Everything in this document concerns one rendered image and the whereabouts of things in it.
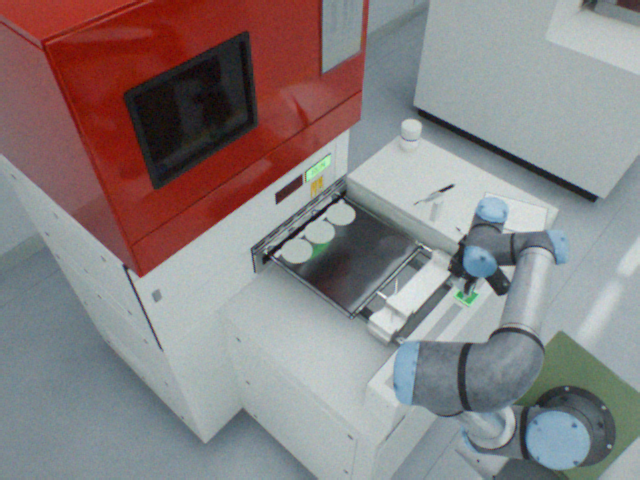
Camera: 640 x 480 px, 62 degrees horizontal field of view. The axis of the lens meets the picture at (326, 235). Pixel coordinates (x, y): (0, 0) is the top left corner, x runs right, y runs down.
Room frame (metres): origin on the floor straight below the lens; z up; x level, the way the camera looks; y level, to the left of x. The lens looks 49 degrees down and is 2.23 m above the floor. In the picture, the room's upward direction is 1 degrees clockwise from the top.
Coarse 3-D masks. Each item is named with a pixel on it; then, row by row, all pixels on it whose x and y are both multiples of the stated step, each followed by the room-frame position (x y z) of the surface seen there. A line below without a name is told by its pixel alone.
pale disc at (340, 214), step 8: (328, 208) 1.27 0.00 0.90; (336, 208) 1.27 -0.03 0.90; (344, 208) 1.27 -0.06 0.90; (352, 208) 1.27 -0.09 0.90; (328, 216) 1.23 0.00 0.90; (336, 216) 1.24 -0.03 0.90; (344, 216) 1.24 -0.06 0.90; (352, 216) 1.24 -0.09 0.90; (336, 224) 1.20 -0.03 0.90; (344, 224) 1.20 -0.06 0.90
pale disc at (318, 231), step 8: (312, 224) 1.20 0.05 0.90; (320, 224) 1.20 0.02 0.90; (328, 224) 1.20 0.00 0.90; (304, 232) 1.16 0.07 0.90; (312, 232) 1.16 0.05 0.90; (320, 232) 1.16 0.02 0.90; (328, 232) 1.16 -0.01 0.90; (312, 240) 1.13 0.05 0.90; (320, 240) 1.13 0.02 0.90; (328, 240) 1.13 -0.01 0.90
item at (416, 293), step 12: (432, 264) 1.05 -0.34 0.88; (420, 276) 1.00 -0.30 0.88; (432, 276) 1.00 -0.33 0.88; (444, 276) 1.01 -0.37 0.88; (408, 288) 0.96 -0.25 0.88; (420, 288) 0.96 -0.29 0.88; (432, 288) 0.96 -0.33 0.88; (408, 300) 0.91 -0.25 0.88; (420, 300) 0.91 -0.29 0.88; (384, 312) 0.87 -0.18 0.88; (396, 324) 0.83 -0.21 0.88; (384, 336) 0.79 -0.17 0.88
